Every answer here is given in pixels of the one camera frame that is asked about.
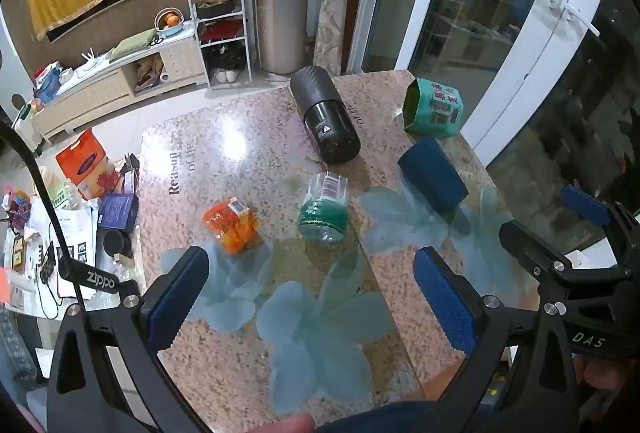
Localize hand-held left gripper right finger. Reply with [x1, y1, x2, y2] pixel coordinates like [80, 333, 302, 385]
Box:
[413, 247, 582, 433]

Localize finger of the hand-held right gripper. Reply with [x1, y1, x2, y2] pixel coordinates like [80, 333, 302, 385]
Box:
[560, 185, 622, 228]
[498, 220, 577, 290]

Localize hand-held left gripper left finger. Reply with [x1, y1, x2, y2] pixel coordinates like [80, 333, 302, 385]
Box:
[47, 245, 211, 433]

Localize person's right hand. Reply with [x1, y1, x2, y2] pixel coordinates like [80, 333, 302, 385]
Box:
[574, 355, 640, 396]

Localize person's left hand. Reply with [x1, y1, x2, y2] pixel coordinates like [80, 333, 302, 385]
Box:
[239, 413, 317, 433]

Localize black round container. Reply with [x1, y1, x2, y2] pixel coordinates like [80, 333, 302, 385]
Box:
[102, 229, 132, 259]

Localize black lighter box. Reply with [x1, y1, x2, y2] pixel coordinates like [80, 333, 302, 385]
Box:
[57, 258, 141, 299]

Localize orange candy packet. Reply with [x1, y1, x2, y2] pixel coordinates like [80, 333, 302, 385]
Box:
[202, 197, 262, 255]

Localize dark blue box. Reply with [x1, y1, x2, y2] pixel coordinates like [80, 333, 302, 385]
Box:
[97, 193, 140, 234]

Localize white paper sheets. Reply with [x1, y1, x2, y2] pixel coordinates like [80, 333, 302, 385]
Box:
[47, 205, 101, 301]

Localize orange box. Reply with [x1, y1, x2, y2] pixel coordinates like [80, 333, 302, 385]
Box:
[55, 129, 112, 200]

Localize green printed tin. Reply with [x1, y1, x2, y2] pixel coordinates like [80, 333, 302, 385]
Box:
[402, 78, 467, 137]

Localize white low cabinet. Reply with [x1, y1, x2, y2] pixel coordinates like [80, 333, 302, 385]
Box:
[31, 27, 210, 144]

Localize black cylindrical speaker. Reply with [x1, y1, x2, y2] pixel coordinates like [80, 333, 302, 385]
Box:
[289, 66, 362, 165]

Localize blue bag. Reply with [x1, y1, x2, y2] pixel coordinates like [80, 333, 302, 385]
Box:
[34, 74, 62, 104]

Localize green cushion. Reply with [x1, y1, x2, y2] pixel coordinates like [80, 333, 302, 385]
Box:
[107, 29, 158, 62]

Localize white shelf rack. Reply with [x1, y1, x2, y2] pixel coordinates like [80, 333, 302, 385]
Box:
[183, 0, 252, 90]

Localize fruit bowl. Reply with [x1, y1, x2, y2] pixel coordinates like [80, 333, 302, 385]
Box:
[154, 8, 185, 38]

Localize black cable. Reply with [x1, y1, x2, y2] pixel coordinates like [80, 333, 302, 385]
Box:
[0, 120, 91, 314]

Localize white window handle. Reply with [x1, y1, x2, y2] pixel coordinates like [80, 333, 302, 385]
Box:
[516, 0, 600, 36]

